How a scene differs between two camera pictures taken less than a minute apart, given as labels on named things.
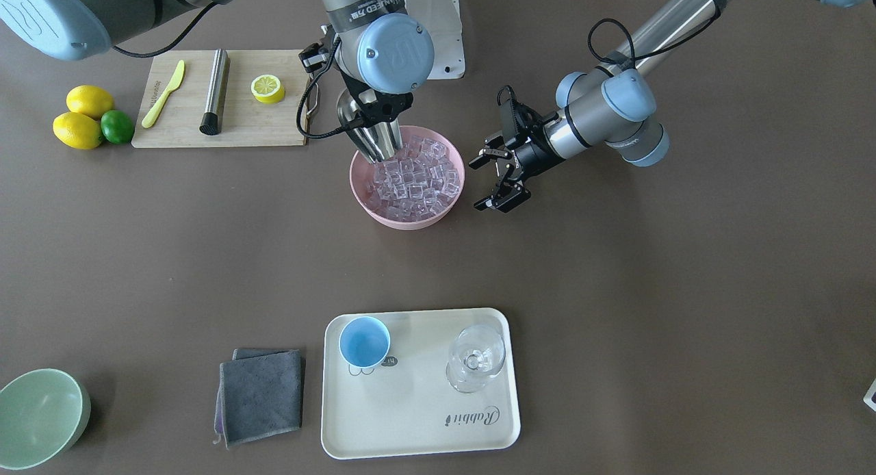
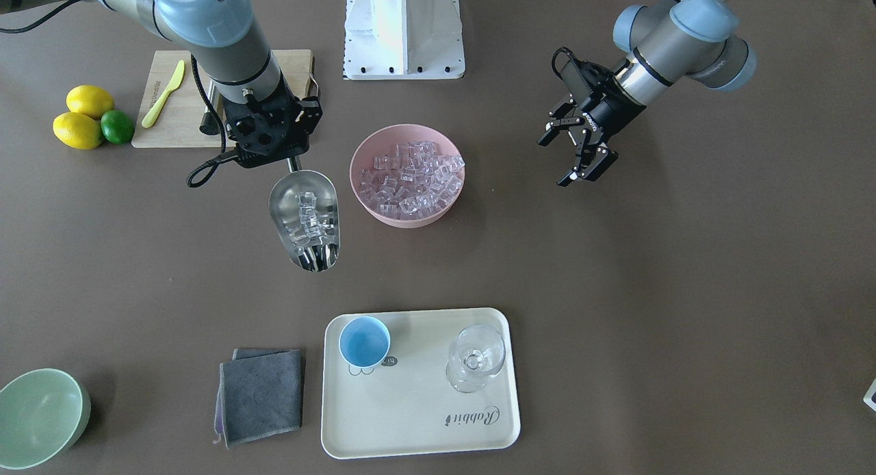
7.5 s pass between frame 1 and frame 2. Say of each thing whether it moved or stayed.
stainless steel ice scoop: moved
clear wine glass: stayed
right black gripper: moved
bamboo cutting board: stayed
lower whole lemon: stayed
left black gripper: moved
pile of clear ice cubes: stayed
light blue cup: stayed
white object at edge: stayed
